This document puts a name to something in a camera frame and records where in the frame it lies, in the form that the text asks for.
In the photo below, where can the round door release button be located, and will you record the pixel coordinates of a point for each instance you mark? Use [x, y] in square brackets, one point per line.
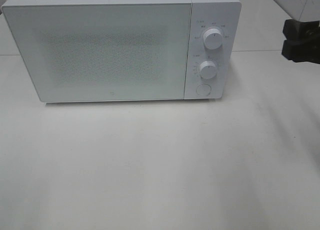
[203, 90]

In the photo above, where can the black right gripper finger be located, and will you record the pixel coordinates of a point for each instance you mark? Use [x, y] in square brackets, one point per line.
[302, 51]
[300, 30]

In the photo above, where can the white timer knob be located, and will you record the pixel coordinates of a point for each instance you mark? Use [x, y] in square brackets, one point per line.
[208, 69]

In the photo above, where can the white microwave oven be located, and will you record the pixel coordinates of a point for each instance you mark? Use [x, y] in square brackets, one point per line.
[204, 14]

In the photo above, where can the white microwave door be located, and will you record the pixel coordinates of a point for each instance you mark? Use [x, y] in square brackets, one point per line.
[103, 53]

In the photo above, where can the white upper power knob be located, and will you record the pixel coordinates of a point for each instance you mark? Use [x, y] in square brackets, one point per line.
[212, 38]

